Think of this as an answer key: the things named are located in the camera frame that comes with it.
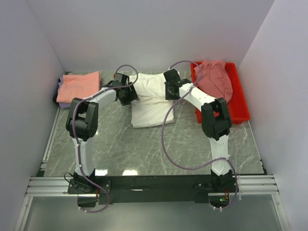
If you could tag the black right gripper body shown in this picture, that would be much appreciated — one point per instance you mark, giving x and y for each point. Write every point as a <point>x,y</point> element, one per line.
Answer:
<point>168,95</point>

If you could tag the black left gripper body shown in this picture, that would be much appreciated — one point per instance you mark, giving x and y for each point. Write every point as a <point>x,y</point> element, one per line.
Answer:
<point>129,95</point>

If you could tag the white Coca-Cola t-shirt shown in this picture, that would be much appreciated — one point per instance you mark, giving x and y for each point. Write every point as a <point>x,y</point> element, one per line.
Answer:
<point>151,107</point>

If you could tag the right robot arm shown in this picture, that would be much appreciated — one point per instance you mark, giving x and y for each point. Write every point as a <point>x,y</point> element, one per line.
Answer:
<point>216,123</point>

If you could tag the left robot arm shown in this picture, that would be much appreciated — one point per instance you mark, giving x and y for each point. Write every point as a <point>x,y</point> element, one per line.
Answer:
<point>82,120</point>

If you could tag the crumpled pink t-shirt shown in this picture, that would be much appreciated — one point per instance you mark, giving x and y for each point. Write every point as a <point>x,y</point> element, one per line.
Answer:
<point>214,79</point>

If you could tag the folded salmon pink t-shirt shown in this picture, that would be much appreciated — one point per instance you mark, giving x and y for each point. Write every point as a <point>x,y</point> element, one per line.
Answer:
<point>77,86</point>

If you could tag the folded lavender t-shirt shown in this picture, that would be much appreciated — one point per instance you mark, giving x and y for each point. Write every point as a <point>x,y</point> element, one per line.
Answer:
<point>62,105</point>

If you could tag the red plastic bin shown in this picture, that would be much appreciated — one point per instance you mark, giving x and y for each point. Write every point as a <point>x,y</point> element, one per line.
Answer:
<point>237,105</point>

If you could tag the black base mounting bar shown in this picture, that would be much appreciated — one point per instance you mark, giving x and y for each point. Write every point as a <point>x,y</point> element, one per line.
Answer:
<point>145,189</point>

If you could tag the aluminium rail frame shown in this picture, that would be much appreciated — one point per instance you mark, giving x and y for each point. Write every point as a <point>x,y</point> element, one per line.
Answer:
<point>245,184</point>

